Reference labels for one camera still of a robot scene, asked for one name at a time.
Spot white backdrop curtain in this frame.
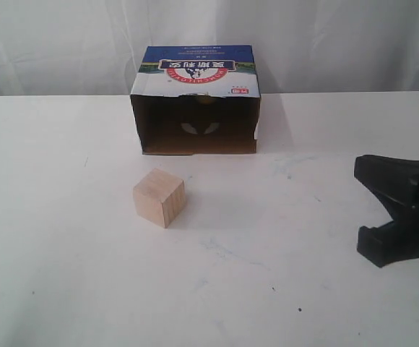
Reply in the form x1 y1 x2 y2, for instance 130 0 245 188
0 1 419 95

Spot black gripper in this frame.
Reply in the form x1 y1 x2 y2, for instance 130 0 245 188
354 155 419 268

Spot light wooden cube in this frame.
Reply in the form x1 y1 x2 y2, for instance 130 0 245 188
133 168 186 228

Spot blue white cardboard box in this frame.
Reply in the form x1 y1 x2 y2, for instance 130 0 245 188
130 45 262 155

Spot yellow tennis ball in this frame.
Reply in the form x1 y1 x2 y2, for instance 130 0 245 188
195 95 215 105

